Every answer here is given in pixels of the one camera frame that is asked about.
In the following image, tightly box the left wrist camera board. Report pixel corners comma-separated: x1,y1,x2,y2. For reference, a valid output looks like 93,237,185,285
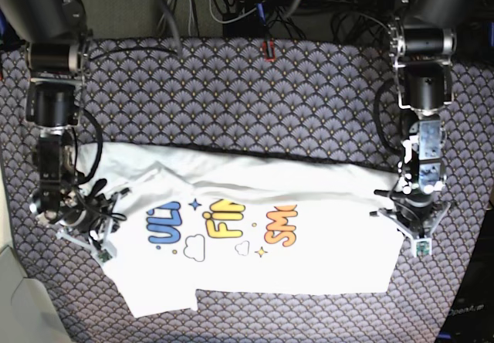
411,237,432,257

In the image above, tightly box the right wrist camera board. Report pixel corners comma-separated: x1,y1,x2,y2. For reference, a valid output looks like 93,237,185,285
91,243,117,265

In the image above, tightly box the white printed T-shirt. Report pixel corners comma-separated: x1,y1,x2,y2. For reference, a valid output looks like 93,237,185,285
96,143,403,318

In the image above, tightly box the patterned fan-print tablecloth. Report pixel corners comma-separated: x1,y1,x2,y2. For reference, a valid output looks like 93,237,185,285
1,39,493,342

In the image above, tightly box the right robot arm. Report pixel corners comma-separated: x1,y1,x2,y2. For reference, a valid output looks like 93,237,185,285
1,0,126,250

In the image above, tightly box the red black table clamp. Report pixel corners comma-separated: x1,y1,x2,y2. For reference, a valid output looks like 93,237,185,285
262,39,276,62

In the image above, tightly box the black power adapter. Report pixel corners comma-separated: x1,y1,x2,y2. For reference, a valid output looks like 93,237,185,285
222,11,265,39

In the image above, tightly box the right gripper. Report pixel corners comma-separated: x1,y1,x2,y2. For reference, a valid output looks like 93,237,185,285
29,188,131,243

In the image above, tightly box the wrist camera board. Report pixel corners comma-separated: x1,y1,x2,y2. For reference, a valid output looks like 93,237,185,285
91,243,117,265
411,237,432,257

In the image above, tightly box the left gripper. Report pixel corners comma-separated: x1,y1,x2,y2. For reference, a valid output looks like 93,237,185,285
369,182,450,239

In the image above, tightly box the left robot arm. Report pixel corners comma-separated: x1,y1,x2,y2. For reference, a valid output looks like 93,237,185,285
375,0,478,247

